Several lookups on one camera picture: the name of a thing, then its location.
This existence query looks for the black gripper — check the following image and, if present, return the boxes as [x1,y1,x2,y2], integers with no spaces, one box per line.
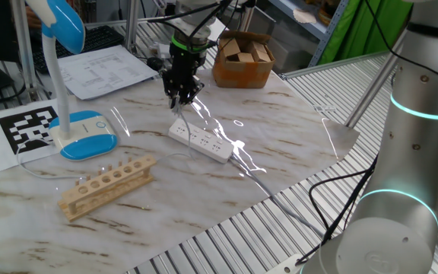
[161,42,208,110]

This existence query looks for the bare person forearm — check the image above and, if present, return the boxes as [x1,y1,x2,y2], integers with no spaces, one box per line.
[24,5,43,30]

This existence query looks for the white power strip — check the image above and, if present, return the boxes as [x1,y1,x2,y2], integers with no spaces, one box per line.
[168,118,235,164]

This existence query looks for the blue and white desk lamp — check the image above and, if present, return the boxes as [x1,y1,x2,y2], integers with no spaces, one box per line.
[24,0,119,161]

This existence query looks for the small black round device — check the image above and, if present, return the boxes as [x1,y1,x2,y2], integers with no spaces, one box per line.
[146,56,163,72]

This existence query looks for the brown cardboard box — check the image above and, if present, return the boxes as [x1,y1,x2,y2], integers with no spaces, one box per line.
[211,30,276,90]

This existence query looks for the printed white paper sheet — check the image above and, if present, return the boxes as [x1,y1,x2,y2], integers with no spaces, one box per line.
[57,44,158,101]

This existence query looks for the black computer keyboard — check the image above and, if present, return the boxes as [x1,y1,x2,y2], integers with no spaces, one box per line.
[30,24,125,75]

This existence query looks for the marble pattern table mat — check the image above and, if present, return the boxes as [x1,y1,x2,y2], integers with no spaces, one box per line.
[0,70,360,274]

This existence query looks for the wooden test tube rack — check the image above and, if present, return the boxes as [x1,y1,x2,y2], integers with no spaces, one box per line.
[57,154,157,223]

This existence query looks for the torn beige paper piece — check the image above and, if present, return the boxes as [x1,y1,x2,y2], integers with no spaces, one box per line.
[293,8,319,24]

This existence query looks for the white label sticker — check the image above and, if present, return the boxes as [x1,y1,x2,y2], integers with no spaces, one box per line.
[312,104,338,114]

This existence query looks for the grey metal shelf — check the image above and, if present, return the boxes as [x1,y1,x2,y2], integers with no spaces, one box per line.
[268,0,351,68]

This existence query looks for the green cloth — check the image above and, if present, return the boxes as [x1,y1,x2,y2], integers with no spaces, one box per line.
[317,0,414,65]

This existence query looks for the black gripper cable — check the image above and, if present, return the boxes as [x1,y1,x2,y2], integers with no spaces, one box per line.
[138,0,250,53]

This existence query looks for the aluminium frame post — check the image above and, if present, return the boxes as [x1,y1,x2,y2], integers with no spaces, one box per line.
[124,0,141,53]
[10,0,40,102]
[344,30,408,129]
[240,0,257,33]

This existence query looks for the aluminium frame rail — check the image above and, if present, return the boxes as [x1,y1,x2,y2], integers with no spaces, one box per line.
[279,51,389,80]

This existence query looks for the grey power strip cable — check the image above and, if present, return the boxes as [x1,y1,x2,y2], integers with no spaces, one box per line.
[229,154,326,239]

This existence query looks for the black arm base cables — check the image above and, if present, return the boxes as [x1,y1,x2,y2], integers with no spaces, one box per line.
[294,154,379,266]

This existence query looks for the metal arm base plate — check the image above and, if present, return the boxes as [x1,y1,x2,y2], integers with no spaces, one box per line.
[275,253,304,274]

